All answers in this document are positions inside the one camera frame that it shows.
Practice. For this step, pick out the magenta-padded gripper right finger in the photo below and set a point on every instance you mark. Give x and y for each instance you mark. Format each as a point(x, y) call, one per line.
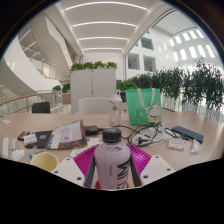
point(155, 170)

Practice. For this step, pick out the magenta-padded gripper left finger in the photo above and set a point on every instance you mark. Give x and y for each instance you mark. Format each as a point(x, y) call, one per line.
point(70, 171)

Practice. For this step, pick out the purple drink bottle black cap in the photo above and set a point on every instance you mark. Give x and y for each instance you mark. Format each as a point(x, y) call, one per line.
point(111, 163)

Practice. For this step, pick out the colourful sticker sheet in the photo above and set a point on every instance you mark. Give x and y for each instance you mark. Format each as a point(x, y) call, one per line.
point(78, 151)

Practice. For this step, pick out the pale yellow mug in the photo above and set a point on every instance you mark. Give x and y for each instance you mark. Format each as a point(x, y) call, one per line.
point(45, 161)

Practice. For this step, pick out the white plastic packet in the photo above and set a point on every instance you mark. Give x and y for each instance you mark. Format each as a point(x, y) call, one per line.
point(195, 146)
point(176, 144)

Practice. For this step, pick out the printed magazine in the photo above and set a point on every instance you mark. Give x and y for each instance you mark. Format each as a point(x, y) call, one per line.
point(68, 133)

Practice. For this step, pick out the black notebook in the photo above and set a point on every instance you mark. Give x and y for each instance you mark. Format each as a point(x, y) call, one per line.
point(41, 141)

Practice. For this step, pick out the black power adapter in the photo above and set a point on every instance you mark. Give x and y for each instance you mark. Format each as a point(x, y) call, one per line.
point(91, 130)

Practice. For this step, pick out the small black and red box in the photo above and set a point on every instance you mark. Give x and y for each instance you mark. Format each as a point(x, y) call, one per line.
point(23, 135)

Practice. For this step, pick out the small grey-white computer mouse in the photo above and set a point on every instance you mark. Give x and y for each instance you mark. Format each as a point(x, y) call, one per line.
point(14, 144)

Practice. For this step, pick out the green tote bag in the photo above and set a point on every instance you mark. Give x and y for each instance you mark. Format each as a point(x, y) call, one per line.
point(140, 106)

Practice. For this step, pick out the white chair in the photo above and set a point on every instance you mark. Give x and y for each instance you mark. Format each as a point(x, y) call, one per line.
point(92, 105)

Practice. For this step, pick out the black office chair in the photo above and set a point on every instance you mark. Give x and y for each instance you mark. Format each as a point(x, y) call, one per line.
point(41, 107)

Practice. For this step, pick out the clear shaker bottle white lid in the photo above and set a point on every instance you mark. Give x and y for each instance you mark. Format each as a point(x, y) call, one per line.
point(114, 111)

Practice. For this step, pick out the planter box with plants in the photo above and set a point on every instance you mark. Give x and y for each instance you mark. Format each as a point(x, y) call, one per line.
point(66, 96)

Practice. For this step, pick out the white paper sheet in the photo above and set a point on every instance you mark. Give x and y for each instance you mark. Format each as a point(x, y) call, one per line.
point(6, 121)

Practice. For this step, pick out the glass railing wooden handrail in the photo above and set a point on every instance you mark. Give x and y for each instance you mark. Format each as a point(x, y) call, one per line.
point(20, 101)

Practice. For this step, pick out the white cabinet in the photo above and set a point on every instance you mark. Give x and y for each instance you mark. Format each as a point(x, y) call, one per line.
point(90, 86)

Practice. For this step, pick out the green hedge plant row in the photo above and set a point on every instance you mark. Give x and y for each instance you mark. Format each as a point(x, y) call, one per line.
point(193, 85)

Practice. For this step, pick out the green plants atop cabinet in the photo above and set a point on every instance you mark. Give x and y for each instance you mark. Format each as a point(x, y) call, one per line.
point(93, 65)

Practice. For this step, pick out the ceiling strip lights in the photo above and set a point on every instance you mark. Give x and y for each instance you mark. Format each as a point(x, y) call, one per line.
point(103, 24)

